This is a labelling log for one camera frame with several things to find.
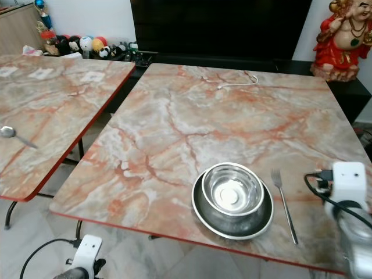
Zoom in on steel fork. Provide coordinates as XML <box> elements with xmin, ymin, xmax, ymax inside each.
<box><xmin>270</xmin><ymin>169</ymin><xmax>299</xmax><ymax>245</ymax></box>

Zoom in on steel spoon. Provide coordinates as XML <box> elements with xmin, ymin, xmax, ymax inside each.
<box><xmin>0</xmin><ymin>126</ymin><xmax>38</xmax><ymax>149</ymax></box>

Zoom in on steel bowl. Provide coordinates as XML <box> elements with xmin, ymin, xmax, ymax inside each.
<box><xmin>201</xmin><ymin>163</ymin><xmax>265</xmax><ymax>217</ymax></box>

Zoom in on steel plate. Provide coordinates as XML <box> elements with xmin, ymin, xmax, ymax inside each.
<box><xmin>191</xmin><ymin>170</ymin><xmax>275</xmax><ymax>241</ymax></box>

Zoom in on white paper sticker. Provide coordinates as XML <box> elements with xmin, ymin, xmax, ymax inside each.
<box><xmin>30</xmin><ymin>69</ymin><xmax>58</xmax><ymax>80</ymax></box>
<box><xmin>0</xmin><ymin>66</ymin><xmax>19</xmax><ymax>78</ymax></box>
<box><xmin>83</xmin><ymin>71</ymin><xmax>109</xmax><ymax>83</ymax></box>

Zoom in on red laughing Buddha statue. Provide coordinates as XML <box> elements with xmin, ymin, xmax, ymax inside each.
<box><xmin>310</xmin><ymin>0</ymin><xmax>372</xmax><ymax>82</ymax></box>

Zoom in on white crumpled plastic bag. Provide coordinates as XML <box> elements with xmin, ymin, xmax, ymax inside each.
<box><xmin>23</xmin><ymin>45</ymin><xmax>45</xmax><ymax>57</ymax></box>

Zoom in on red gold small figurine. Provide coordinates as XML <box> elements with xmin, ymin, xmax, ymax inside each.
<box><xmin>37</xmin><ymin>22</ymin><xmax>59</xmax><ymax>56</ymax></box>

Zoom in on wooden cabinet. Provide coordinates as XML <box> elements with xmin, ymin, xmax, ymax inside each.
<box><xmin>0</xmin><ymin>5</ymin><xmax>45</xmax><ymax>58</ymax></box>

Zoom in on white blue plush toy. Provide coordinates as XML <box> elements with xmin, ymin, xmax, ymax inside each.
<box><xmin>80</xmin><ymin>36</ymin><xmax>95</xmax><ymax>55</ymax></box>

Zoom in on yellow red plush toy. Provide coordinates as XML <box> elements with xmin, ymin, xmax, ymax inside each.
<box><xmin>92</xmin><ymin>36</ymin><xmax>109</xmax><ymax>56</ymax></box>

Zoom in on blue gold trophy figurine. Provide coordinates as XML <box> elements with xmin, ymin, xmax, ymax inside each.
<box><xmin>34</xmin><ymin>0</ymin><xmax>52</xmax><ymax>31</ymax></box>

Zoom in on black television screen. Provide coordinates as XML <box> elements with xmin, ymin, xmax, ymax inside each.
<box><xmin>131</xmin><ymin>0</ymin><xmax>313</xmax><ymax>60</ymax></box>

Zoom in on black white plush toy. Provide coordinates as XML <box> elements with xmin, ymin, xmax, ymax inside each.
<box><xmin>107</xmin><ymin>43</ymin><xmax>130</xmax><ymax>61</ymax></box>

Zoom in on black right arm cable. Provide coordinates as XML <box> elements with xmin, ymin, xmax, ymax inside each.
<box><xmin>303</xmin><ymin>171</ymin><xmax>372</xmax><ymax>226</ymax></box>

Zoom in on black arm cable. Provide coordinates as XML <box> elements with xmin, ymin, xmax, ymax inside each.
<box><xmin>303</xmin><ymin>171</ymin><xmax>372</xmax><ymax>226</ymax></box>
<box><xmin>19</xmin><ymin>238</ymin><xmax>88</xmax><ymax>279</ymax></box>

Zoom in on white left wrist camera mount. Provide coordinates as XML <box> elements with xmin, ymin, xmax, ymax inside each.
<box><xmin>74</xmin><ymin>235</ymin><xmax>103</xmax><ymax>274</ymax></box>

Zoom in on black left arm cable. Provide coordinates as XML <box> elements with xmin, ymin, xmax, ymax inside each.
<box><xmin>19</xmin><ymin>238</ymin><xmax>88</xmax><ymax>279</ymax></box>

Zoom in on white cable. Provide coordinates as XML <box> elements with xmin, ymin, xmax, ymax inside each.
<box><xmin>217</xmin><ymin>73</ymin><xmax>259</xmax><ymax>90</ymax></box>

